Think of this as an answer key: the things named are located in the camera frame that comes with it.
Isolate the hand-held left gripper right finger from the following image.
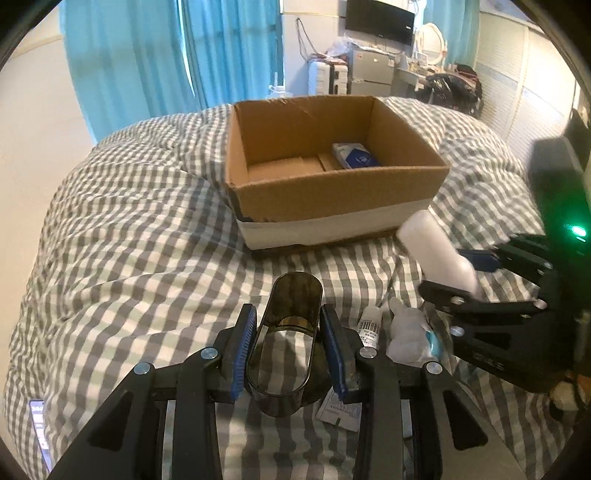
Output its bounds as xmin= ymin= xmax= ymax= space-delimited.
xmin=320 ymin=304 xmax=490 ymax=480

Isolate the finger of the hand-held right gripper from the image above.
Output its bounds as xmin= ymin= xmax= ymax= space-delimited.
xmin=456 ymin=233 xmax=556 ymax=296
xmin=417 ymin=280 xmax=551 ymax=343

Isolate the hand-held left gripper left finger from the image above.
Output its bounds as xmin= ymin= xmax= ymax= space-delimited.
xmin=46 ymin=304 xmax=258 ymax=480

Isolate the white plastic bottle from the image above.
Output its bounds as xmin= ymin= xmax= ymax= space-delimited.
xmin=397 ymin=210 xmax=479 ymax=296

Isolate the dark transparent plastic container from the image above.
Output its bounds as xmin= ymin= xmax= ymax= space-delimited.
xmin=245 ymin=272 xmax=324 ymax=419

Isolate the cardboard box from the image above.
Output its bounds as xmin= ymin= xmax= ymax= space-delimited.
xmin=224 ymin=95 xmax=451 ymax=253

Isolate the small white labelled bottle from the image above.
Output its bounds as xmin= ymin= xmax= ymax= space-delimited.
xmin=356 ymin=306 xmax=383 ymax=352

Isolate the crumpled white plastic wrapper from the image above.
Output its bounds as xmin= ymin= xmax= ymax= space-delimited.
xmin=385 ymin=298 xmax=445 ymax=368

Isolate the white paper packet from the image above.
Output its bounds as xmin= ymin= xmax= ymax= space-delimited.
xmin=314 ymin=392 xmax=363 ymax=433

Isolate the plush toy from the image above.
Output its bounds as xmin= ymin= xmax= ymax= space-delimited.
xmin=549 ymin=373 xmax=591 ymax=422

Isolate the grey checkered blanket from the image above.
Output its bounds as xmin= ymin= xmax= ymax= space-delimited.
xmin=2 ymin=96 xmax=583 ymax=480

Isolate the blue tissue pack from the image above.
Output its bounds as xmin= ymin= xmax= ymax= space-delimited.
xmin=331 ymin=142 xmax=380 ymax=171

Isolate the black chair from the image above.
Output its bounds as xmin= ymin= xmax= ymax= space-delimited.
xmin=418 ymin=71 xmax=484 ymax=116

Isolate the white wardrobe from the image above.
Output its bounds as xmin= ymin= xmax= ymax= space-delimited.
xmin=475 ymin=9 xmax=579 ymax=158

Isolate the white desk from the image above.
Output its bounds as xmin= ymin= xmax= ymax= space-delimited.
xmin=392 ymin=59 xmax=435 ymax=96

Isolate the grey mini fridge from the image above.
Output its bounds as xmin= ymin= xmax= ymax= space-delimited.
xmin=348 ymin=46 xmax=397 ymax=97

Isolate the smartphone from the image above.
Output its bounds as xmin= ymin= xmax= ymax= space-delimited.
xmin=28 ymin=399 xmax=52 ymax=474

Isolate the white round mirror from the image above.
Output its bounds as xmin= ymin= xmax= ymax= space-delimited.
xmin=417 ymin=23 xmax=449 ymax=70

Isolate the blue curtain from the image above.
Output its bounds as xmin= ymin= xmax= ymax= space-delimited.
xmin=62 ymin=0 xmax=200 ymax=145
xmin=425 ymin=0 xmax=481 ymax=66
xmin=182 ymin=0 xmax=284 ymax=110

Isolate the white suitcase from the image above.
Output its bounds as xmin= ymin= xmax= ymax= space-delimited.
xmin=308 ymin=61 xmax=350 ymax=97

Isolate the black television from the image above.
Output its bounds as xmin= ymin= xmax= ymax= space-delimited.
xmin=345 ymin=0 xmax=416 ymax=46

